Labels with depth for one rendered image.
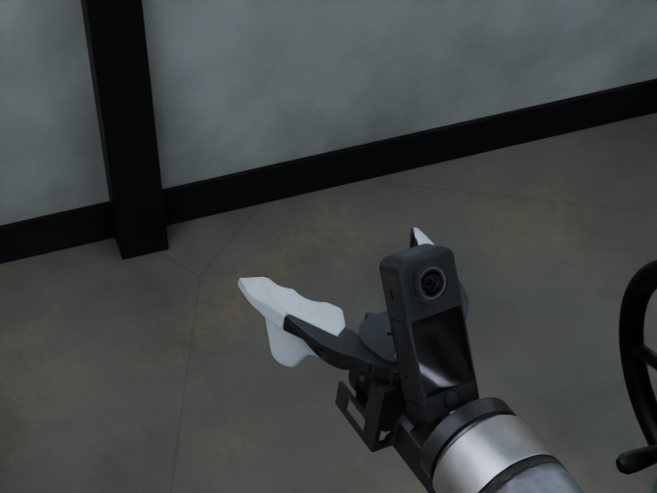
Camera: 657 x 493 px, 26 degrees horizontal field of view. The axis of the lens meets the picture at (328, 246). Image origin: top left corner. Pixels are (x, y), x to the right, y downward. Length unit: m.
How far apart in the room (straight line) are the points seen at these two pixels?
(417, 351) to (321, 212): 1.98
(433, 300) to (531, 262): 1.91
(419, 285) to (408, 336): 0.03
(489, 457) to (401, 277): 0.13
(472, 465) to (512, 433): 0.03
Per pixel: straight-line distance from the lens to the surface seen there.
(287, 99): 2.79
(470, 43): 2.88
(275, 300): 0.99
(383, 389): 0.97
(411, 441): 0.99
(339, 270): 2.78
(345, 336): 0.97
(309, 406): 2.55
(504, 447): 0.91
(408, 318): 0.92
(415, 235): 1.07
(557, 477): 0.91
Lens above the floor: 1.97
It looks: 44 degrees down
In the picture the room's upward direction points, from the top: straight up
